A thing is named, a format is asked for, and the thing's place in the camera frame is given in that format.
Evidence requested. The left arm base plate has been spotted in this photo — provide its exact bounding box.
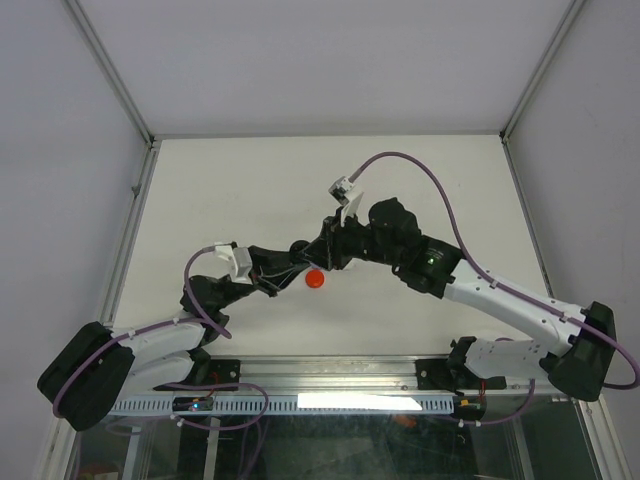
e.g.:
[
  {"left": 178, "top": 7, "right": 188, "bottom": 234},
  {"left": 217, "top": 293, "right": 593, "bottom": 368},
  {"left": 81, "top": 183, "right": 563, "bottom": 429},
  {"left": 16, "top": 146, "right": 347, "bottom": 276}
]
[{"left": 154, "top": 358, "right": 241, "bottom": 392}]

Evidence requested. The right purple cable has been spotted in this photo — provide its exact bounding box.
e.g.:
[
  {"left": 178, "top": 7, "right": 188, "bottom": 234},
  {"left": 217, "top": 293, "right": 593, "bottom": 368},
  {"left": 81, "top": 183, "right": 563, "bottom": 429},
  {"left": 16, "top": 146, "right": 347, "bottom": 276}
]
[{"left": 352, "top": 152, "right": 640, "bottom": 429}]

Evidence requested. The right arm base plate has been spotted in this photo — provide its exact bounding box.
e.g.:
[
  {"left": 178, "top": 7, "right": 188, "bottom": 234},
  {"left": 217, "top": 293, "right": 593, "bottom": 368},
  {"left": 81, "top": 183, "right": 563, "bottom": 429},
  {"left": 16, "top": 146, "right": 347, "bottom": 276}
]
[{"left": 414, "top": 358, "right": 465, "bottom": 392}]

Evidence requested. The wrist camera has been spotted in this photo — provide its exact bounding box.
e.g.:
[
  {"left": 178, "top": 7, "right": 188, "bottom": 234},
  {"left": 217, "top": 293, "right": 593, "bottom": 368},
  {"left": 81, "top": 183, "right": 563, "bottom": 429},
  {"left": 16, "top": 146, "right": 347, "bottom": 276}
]
[
  {"left": 328, "top": 176, "right": 363, "bottom": 226},
  {"left": 212, "top": 243, "right": 253, "bottom": 285}
]

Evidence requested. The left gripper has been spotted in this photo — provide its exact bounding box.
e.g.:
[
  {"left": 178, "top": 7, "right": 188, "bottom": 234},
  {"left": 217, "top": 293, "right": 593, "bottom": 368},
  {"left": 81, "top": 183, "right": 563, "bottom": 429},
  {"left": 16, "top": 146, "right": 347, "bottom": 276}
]
[{"left": 213, "top": 246, "right": 309, "bottom": 311}]

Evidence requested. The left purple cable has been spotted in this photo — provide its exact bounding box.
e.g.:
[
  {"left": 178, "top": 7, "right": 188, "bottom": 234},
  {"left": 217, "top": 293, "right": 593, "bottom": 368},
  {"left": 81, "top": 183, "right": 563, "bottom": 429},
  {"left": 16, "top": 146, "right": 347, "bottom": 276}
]
[{"left": 52, "top": 245, "right": 269, "bottom": 480}]

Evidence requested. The black earbud case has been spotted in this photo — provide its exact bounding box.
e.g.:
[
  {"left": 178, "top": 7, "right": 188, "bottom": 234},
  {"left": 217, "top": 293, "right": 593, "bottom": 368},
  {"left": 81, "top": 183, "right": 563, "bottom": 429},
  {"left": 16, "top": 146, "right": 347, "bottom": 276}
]
[{"left": 289, "top": 240, "right": 309, "bottom": 263}]

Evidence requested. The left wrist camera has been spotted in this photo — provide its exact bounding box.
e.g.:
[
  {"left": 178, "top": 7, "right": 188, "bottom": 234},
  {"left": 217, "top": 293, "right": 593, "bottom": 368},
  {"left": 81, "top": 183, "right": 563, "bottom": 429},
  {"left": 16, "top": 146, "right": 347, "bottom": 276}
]
[{"left": 212, "top": 243, "right": 253, "bottom": 285}]

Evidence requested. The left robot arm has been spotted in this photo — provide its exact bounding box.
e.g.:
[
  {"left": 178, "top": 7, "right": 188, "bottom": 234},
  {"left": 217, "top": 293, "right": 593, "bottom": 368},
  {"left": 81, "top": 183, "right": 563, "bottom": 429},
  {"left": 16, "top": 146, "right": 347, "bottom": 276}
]
[{"left": 37, "top": 240, "right": 309, "bottom": 432}]

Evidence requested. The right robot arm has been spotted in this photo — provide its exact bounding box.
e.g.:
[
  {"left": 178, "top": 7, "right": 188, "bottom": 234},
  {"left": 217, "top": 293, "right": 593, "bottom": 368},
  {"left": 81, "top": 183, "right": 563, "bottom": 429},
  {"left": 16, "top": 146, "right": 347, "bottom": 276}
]
[{"left": 290, "top": 198, "right": 616, "bottom": 401}]

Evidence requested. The slotted cable duct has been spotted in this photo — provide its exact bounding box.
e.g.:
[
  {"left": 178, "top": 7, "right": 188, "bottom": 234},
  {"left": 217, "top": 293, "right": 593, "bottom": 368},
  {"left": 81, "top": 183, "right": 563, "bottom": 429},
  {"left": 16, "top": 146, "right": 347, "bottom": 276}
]
[{"left": 110, "top": 393, "right": 454, "bottom": 416}]

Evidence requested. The red earbud case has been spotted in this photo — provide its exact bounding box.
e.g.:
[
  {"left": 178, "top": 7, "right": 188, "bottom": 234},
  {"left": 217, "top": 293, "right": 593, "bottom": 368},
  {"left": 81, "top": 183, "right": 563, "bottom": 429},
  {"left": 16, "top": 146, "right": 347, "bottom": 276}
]
[{"left": 305, "top": 269, "right": 325, "bottom": 289}]

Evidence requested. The purple cable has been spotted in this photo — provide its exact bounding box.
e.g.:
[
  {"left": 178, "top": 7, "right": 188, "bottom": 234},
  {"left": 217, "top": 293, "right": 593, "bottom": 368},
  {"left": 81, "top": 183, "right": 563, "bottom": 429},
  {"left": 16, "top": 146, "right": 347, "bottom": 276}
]
[
  {"left": 52, "top": 245, "right": 269, "bottom": 480},
  {"left": 352, "top": 152, "right": 640, "bottom": 429}
]

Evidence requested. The aluminium mounting rail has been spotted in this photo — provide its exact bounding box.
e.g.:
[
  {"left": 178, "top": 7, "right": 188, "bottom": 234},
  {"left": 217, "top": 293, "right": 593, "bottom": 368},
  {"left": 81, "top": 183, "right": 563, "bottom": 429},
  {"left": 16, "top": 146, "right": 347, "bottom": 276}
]
[{"left": 119, "top": 353, "right": 571, "bottom": 399}]

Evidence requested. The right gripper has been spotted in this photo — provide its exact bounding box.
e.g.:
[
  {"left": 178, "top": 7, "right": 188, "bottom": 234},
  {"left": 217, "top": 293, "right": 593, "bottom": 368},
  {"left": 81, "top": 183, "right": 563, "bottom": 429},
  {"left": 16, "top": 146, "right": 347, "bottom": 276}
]
[{"left": 298, "top": 207, "right": 403, "bottom": 272}]

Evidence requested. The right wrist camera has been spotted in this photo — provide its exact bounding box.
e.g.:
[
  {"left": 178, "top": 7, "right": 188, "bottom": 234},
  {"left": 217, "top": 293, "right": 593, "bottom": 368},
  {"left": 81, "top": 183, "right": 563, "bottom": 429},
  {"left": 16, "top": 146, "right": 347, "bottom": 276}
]
[{"left": 328, "top": 176, "right": 363, "bottom": 226}]

